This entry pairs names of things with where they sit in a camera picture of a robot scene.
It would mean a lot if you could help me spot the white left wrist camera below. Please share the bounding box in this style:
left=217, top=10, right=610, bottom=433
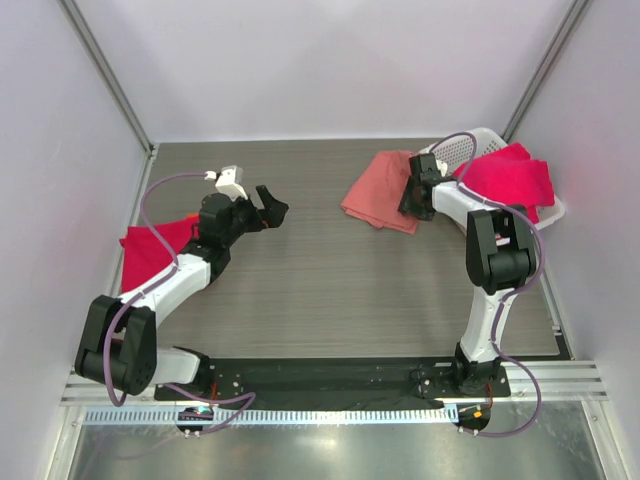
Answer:
left=215, top=165, right=248, bottom=201

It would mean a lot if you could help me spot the salmon pink t-shirt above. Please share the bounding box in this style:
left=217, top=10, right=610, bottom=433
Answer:
left=340, top=150, right=418, bottom=235

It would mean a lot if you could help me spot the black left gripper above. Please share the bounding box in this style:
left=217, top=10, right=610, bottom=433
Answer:
left=221, top=185, right=286, bottom=247

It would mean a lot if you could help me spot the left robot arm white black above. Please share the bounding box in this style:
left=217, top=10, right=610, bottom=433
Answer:
left=74, top=185, right=289, bottom=399

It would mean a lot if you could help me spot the aluminium frame post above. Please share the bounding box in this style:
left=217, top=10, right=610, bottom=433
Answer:
left=502, top=0, right=592, bottom=141
left=57, top=0, right=154, bottom=155

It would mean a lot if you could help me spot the white plastic laundry basket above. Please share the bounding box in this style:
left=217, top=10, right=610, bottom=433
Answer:
left=417, top=126, right=567, bottom=232

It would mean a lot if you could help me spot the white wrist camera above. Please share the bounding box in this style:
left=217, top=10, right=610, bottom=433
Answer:
left=215, top=165, right=248, bottom=201
left=435, top=159, right=448, bottom=177

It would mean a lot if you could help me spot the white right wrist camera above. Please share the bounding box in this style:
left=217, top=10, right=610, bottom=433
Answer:
left=435, top=159, right=448, bottom=177

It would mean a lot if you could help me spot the left aluminium frame post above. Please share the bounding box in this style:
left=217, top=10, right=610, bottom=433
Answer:
left=57, top=0, right=154, bottom=155

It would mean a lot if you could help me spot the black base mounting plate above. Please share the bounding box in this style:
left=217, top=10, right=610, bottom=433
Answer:
left=180, top=357, right=511, bottom=400

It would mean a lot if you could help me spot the right aluminium frame post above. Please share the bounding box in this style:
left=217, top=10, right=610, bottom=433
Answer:
left=502, top=0, right=592, bottom=141

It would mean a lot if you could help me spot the crimson t-shirt in basket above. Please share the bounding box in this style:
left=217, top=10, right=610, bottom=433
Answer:
left=453, top=143, right=555, bottom=223

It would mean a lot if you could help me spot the folded crimson t-shirt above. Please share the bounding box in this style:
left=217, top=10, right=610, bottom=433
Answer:
left=119, top=216, right=198, bottom=292

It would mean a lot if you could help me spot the perforated aluminium rail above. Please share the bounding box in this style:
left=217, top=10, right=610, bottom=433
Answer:
left=84, top=404, right=458, bottom=426

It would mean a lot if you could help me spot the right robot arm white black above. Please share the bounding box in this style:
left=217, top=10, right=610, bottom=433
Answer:
left=398, top=153, right=540, bottom=396

